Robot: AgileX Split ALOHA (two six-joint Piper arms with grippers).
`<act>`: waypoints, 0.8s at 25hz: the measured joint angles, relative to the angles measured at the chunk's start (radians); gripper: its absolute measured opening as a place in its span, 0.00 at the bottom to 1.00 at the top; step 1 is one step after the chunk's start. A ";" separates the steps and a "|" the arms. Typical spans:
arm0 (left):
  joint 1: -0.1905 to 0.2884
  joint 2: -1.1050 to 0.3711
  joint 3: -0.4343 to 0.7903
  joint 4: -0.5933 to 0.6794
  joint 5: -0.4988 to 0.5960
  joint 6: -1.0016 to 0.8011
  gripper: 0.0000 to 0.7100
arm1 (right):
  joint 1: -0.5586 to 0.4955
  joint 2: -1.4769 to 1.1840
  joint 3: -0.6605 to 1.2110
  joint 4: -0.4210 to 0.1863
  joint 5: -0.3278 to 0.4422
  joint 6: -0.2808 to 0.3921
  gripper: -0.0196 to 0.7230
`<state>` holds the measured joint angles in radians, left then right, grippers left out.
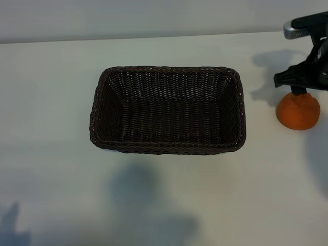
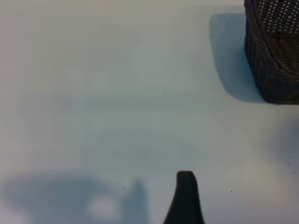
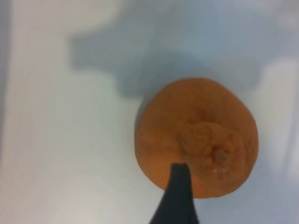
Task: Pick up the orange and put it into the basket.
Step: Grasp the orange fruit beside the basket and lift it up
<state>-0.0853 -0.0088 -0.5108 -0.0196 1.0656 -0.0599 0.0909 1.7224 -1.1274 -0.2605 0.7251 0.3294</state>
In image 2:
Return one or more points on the dark brown wicker basket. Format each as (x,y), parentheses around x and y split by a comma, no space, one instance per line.
(275,70)

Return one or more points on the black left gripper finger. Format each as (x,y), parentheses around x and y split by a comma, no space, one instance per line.
(185,203)

